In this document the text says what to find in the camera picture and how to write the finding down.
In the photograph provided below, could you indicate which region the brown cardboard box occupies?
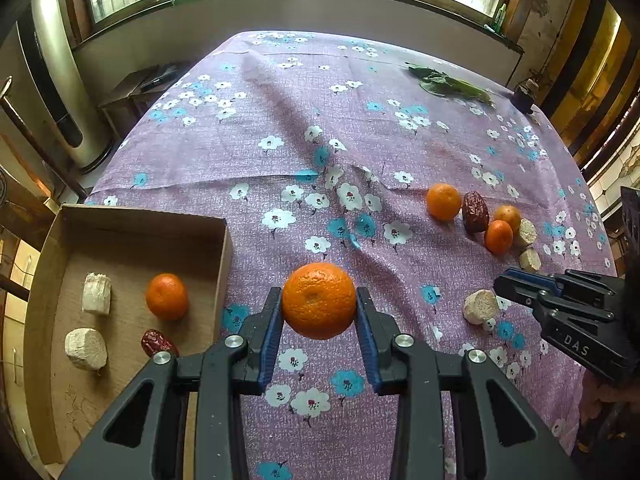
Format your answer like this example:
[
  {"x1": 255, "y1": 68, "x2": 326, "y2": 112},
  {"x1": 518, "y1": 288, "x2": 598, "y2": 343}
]
[{"x1": 22, "y1": 203, "x2": 234, "y2": 466}]

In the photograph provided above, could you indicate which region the purple floral tablecloth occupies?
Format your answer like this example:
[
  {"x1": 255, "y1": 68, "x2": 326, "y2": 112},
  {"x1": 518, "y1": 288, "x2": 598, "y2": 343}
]
[{"x1": 85, "y1": 30, "x2": 618, "y2": 480}]

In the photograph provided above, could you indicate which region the yellowish orange mandarin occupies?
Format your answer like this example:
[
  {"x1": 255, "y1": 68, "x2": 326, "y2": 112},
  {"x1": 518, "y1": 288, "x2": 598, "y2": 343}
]
[{"x1": 494, "y1": 204, "x2": 522, "y2": 233}]

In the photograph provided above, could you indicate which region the wooden low cabinet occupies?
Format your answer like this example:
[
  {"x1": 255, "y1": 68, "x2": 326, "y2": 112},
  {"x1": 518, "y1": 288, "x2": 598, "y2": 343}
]
[{"x1": 0, "y1": 175, "x2": 61, "y2": 466}]

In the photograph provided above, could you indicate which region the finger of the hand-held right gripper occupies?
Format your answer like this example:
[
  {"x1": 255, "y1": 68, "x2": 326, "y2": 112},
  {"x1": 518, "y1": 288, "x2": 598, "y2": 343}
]
[
  {"x1": 493, "y1": 272, "x2": 616, "y2": 323},
  {"x1": 504, "y1": 267, "x2": 618, "y2": 307}
]

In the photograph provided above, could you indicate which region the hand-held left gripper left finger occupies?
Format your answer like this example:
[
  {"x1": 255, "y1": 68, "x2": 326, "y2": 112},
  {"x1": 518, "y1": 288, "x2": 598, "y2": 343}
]
[{"x1": 59, "y1": 286, "x2": 286, "y2": 480}]

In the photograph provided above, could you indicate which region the red date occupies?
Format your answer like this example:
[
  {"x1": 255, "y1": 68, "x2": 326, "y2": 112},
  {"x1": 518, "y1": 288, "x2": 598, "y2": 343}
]
[
  {"x1": 461, "y1": 191, "x2": 490, "y2": 234},
  {"x1": 140, "y1": 329, "x2": 180, "y2": 358}
]

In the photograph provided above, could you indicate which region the small black device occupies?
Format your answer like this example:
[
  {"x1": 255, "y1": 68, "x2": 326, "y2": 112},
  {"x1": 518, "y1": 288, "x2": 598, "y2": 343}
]
[{"x1": 512, "y1": 82, "x2": 538, "y2": 113}]

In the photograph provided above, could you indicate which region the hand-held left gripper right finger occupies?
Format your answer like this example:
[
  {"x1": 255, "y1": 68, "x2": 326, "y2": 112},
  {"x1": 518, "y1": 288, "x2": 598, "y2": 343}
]
[{"x1": 355, "y1": 287, "x2": 583, "y2": 480}]

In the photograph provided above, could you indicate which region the dark flat item on stool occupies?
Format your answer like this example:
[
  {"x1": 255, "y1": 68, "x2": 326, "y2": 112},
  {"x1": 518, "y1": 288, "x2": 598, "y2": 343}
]
[{"x1": 142, "y1": 64, "x2": 178, "y2": 92}]

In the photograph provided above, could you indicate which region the large orange mandarin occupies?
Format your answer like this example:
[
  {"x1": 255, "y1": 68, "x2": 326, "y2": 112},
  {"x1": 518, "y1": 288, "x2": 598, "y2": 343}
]
[{"x1": 282, "y1": 262, "x2": 358, "y2": 341}]

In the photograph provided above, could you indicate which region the white ribbed sugarcane piece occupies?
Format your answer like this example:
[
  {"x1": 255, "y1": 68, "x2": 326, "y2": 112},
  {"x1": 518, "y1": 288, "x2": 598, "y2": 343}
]
[{"x1": 81, "y1": 272, "x2": 112, "y2": 316}]

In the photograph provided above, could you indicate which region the green leafy vegetable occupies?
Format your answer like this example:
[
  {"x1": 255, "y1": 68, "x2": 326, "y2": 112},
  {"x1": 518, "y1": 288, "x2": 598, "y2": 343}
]
[{"x1": 407, "y1": 63, "x2": 496, "y2": 108}]

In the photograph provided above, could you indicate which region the white round sugarcane piece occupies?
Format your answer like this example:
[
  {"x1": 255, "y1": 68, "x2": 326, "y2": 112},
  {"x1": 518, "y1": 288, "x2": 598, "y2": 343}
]
[{"x1": 64, "y1": 327, "x2": 108, "y2": 372}]

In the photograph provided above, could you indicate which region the white standing air conditioner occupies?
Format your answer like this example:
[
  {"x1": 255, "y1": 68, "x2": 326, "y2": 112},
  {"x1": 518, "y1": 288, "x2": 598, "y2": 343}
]
[{"x1": 17, "y1": 0, "x2": 108, "y2": 173}]

